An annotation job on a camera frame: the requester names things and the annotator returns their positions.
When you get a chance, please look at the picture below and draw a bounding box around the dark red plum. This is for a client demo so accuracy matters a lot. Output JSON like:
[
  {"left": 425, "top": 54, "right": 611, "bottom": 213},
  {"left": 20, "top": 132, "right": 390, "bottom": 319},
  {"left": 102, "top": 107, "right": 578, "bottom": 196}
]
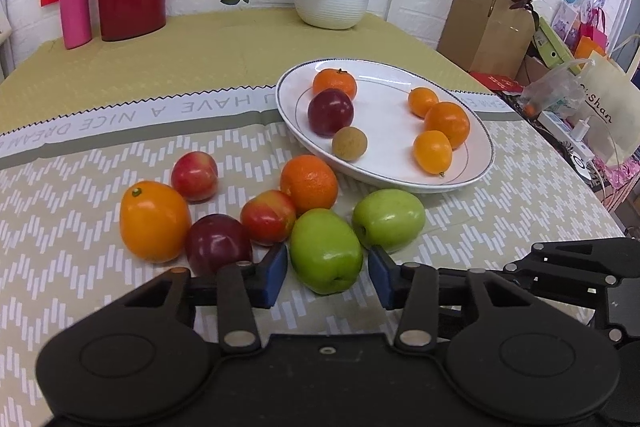
[{"left": 307, "top": 88, "right": 355, "bottom": 138}]

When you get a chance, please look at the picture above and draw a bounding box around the cardboard box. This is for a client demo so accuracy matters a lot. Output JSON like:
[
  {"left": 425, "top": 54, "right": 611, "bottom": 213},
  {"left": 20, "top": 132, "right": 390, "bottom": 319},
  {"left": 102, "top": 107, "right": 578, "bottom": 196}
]
[{"left": 439, "top": 0, "right": 535, "bottom": 75}]

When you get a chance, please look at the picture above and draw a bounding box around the red envelope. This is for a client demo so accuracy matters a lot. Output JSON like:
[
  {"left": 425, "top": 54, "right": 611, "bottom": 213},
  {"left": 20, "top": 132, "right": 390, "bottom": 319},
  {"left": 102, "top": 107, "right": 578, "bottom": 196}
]
[{"left": 470, "top": 72, "right": 526, "bottom": 94}]

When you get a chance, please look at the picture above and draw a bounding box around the orange with green stem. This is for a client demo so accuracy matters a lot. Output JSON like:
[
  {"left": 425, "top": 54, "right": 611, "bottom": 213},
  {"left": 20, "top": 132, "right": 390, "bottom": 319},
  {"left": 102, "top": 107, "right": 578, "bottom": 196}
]
[{"left": 119, "top": 181, "right": 192, "bottom": 264}]

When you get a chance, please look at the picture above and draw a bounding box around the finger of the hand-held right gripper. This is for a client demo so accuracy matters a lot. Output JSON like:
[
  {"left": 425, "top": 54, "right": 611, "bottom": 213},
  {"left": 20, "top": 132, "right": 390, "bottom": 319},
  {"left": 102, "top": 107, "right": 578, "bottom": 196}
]
[
  {"left": 505, "top": 259, "right": 621, "bottom": 295},
  {"left": 532, "top": 239, "right": 640, "bottom": 270}
]

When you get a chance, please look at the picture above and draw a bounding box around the yellow orange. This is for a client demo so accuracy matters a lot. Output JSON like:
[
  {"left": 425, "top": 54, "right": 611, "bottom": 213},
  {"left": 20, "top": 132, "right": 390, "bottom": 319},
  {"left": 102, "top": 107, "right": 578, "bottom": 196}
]
[{"left": 413, "top": 130, "right": 454, "bottom": 175}]

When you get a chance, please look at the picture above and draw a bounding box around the white plate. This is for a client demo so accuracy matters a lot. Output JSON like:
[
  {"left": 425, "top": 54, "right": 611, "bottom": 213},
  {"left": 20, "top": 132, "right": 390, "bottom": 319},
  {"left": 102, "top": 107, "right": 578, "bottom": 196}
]
[{"left": 276, "top": 58, "right": 496, "bottom": 194}]

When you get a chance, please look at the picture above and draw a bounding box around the clear plastic bag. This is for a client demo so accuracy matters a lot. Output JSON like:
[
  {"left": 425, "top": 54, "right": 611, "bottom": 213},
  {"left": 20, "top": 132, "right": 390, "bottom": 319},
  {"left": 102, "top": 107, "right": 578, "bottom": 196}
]
[{"left": 520, "top": 62, "right": 586, "bottom": 115}]

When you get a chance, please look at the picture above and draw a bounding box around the white tote bag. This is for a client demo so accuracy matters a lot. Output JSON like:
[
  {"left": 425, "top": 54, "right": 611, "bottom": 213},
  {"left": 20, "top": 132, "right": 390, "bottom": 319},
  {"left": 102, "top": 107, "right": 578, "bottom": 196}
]
[{"left": 565, "top": 52, "right": 640, "bottom": 168}]

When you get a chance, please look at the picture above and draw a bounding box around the brown kiwi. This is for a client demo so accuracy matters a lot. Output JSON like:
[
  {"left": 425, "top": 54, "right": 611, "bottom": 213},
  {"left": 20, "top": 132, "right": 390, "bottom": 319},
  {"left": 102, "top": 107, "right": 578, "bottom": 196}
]
[{"left": 332, "top": 126, "right": 368, "bottom": 162}]

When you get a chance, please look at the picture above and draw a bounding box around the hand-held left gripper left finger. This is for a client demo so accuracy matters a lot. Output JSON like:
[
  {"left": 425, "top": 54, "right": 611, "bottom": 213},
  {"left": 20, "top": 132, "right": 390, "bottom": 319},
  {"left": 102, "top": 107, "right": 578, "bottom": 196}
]
[{"left": 125, "top": 244, "right": 288, "bottom": 354}]

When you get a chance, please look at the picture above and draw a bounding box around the beige patterned tablecloth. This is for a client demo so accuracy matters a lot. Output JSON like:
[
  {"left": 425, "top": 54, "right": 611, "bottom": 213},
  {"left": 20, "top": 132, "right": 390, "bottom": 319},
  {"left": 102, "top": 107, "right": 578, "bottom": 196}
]
[{"left": 0, "top": 9, "right": 626, "bottom": 358}]

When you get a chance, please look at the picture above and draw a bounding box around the small orange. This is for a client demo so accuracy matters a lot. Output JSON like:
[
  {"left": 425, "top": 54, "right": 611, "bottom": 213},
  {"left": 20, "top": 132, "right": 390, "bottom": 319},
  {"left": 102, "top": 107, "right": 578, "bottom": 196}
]
[{"left": 408, "top": 87, "right": 440, "bottom": 118}]

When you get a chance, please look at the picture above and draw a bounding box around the pink gift bag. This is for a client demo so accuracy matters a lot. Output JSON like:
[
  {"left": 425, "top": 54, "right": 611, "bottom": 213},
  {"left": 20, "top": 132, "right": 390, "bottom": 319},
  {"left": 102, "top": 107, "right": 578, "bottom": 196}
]
[{"left": 575, "top": 4, "right": 608, "bottom": 52}]

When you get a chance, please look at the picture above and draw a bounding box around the large orange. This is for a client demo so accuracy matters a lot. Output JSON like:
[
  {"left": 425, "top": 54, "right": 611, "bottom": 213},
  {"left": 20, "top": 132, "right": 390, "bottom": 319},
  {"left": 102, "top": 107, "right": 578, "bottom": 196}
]
[{"left": 424, "top": 102, "right": 471, "bottom": 150}]

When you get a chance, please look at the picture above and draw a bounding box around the white power strip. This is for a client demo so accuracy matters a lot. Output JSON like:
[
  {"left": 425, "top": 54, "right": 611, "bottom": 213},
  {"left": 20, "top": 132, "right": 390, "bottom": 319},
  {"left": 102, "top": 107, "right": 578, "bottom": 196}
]
[{"left": 537, "top": 109, "right": 601, "bottom": 168}]

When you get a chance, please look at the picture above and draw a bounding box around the green apple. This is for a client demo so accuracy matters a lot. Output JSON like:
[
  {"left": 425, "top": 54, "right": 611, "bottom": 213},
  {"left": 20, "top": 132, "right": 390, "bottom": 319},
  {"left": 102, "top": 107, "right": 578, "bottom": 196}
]
[
  {"left": 351, "top": 189, "right": 426, "bottom": 254},
  {"left": 290, "top": 208, "right": 364, "bottom": 296}
]

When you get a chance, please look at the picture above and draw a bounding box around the red yellow apple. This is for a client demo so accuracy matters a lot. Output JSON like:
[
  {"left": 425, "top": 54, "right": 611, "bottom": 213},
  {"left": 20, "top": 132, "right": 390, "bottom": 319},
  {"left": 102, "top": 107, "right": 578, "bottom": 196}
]
[{"left": 240, "top": 189, "right": 297, "bottom": 246}]

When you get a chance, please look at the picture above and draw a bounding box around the dark red apple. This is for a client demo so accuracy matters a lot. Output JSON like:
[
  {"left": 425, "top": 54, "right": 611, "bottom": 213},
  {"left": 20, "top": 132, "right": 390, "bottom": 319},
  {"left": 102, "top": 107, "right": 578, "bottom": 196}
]
[{"left": 185, "top": 214, "right": 254, "bottom": 278}]

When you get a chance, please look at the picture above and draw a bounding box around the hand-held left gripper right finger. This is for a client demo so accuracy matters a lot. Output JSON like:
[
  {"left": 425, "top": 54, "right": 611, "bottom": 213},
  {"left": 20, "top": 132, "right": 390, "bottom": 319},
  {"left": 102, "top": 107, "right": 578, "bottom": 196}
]
[{"left": 370, "top": 247, "right": 541, "bottom": 353}]

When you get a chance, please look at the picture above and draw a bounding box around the tangerine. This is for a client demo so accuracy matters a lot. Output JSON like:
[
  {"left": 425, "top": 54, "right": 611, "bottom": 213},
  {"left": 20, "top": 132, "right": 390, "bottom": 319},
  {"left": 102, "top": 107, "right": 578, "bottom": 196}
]
[
  {"left": 280, "top": 155, "right": 339, "bottom": 217},
  {"left": 312, "top": 68, "right": 358, "bottom": 100}
]

